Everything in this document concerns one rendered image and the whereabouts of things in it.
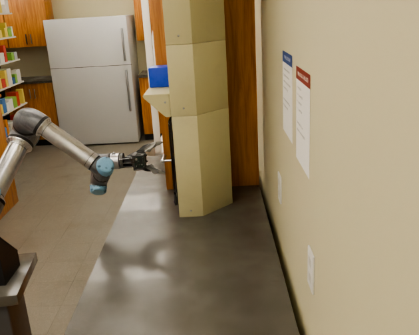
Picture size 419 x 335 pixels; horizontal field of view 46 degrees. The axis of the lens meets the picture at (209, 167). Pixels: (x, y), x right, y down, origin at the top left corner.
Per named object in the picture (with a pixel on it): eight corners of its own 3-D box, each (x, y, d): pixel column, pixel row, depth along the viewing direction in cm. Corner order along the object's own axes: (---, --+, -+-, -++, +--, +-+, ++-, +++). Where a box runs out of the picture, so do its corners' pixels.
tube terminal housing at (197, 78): (231, 189, 255) (224, 37, 231) (233, 215, 224) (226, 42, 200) (183, 192, 255) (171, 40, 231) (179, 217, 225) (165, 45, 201)
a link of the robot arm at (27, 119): (26, 92, 207) (121, 159, 210) (24, 106, 216) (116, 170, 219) (7, 110, 200) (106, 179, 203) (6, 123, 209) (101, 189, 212)
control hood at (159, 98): (176, 103, 241) (174, 82, 238) (171, 117, 210) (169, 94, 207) (153, 104, 241) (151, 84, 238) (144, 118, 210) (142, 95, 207)
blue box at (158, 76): (173, 83, 235) (171, 64, 233) (171, 86, 226) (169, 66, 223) (151, 84, 236) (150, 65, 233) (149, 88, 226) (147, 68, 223)
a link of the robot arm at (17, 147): (-41, 215, 186) (19, 106, 215) (-38, 228, 199) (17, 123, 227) (-9, 226, 189) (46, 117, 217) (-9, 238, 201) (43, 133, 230)
